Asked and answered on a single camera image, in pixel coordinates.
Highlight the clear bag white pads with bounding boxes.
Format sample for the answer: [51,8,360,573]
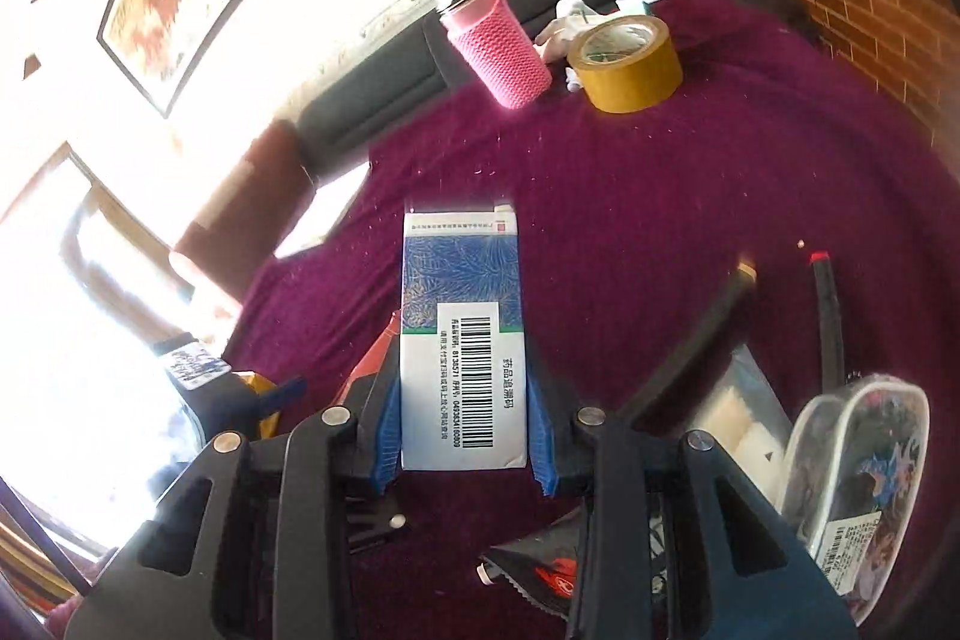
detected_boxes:
[686,344,796,498]

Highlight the brown cushion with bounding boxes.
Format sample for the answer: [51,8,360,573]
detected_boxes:
[172,119,312,304]

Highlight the white flat box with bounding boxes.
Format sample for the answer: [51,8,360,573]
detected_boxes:
[274,160,372,259]

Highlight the yellow box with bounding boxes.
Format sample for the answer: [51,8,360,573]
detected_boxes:
[244,372,284,435]

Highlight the black marker yellow tip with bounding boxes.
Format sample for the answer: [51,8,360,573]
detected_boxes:
[619,261,758,427]

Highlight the yellow tape roll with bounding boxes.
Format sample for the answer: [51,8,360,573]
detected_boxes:
[566,15,685,115]

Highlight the clear zip pouch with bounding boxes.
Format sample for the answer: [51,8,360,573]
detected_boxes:
[776,374,931,626]

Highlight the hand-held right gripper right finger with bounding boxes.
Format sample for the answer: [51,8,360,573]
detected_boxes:
[525,362,860,640]

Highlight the black pen red tip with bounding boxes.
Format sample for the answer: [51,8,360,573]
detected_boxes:
[808,248,848,401]

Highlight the black packet red print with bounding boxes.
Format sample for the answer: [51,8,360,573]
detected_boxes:
[478,505,676,622]

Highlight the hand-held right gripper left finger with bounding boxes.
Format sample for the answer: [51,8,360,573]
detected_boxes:
[64,374,404,640]

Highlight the dark sofa backrest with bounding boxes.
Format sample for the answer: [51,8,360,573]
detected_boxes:
[296,0,698,191]

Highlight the white plastic item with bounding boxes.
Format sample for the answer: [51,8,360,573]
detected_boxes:
[534,0,601,90]

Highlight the blue white medicine box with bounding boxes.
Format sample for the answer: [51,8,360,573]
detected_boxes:
[400,201,530,472]

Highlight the pink knit sleeve bottle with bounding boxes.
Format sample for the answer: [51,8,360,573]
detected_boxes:
[435,0,554,110]

